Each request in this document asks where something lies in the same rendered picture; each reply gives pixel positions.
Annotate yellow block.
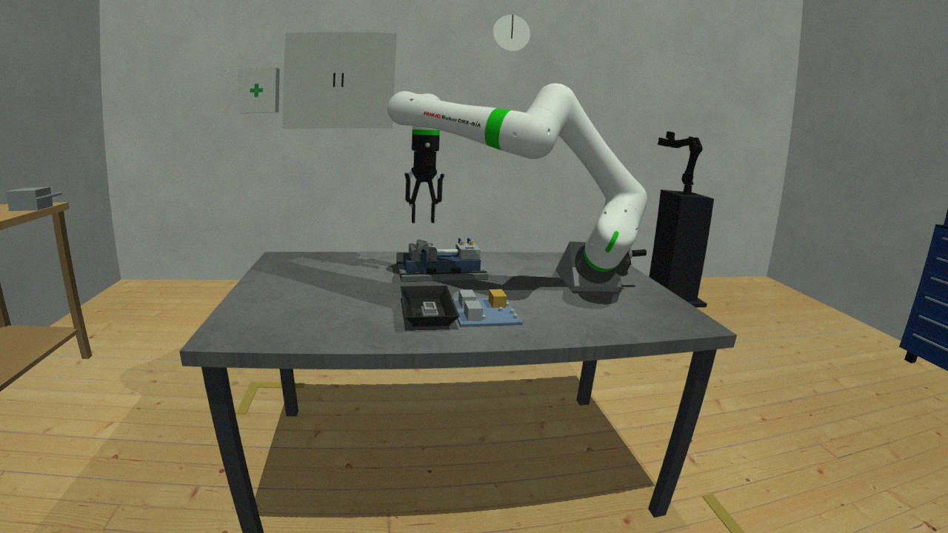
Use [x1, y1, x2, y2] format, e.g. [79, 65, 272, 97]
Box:
[488, 289, 507, 308]

